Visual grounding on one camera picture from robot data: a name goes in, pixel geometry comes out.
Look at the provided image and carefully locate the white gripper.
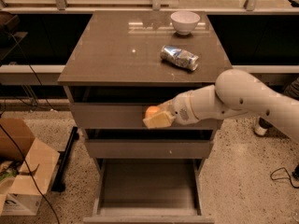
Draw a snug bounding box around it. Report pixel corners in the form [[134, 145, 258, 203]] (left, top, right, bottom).
[[143, 91, 199, 129]]

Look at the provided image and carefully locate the orange fruit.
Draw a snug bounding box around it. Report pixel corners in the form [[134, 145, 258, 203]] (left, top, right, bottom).
[[145, 105, 161, 119]]

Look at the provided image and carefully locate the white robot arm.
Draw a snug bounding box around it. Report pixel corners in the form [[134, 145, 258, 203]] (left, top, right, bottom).
[[143, 69, 299, 142]]

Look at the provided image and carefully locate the grey drawer cabinet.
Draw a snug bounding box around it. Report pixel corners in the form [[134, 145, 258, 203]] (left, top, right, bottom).
[[57, 9, 241, 224]]

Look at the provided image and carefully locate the grey middle drawer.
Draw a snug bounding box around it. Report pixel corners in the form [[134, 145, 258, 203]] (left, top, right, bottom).
[[85, 129, 215, 159]]

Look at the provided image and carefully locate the grey top drawer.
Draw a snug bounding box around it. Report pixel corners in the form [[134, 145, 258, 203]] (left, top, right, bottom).
[[68, 86, 231, 131]]

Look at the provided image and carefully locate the grey open bottom drawer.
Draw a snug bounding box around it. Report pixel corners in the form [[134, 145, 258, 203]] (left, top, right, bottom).
[[83, 159, 215, 224]]

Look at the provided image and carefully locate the crushed silver blue can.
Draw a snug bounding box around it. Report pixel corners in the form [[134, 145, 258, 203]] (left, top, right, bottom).
[[160, 45, 199, 71]]

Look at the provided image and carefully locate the white ceramic bowl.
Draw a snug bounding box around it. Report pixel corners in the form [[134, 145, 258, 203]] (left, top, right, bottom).
[[170, 11, 200, 35]]

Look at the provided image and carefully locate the white shoe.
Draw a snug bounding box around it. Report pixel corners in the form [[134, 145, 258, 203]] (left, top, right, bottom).
[[253, 118, 269, 136]]

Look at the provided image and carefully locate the black metal floor bar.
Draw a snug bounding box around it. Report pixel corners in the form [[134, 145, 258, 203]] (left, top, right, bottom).
[[51, 126, 79, 192]]

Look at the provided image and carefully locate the open cardboard box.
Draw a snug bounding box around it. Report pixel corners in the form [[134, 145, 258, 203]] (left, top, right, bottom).
[[0, 118, 59, 216]]

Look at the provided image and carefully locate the black floor cable right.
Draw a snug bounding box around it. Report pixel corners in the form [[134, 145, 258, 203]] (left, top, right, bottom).
[[269, 166, 299, 189]]

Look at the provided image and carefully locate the black floor cable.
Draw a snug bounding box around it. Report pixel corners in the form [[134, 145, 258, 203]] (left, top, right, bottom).
[[0, 31, 62, 224], [269, 166, 299, 189]]

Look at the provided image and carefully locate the black floor cable left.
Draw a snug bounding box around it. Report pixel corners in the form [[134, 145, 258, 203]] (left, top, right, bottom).
[[0, 31, 62, 224]]

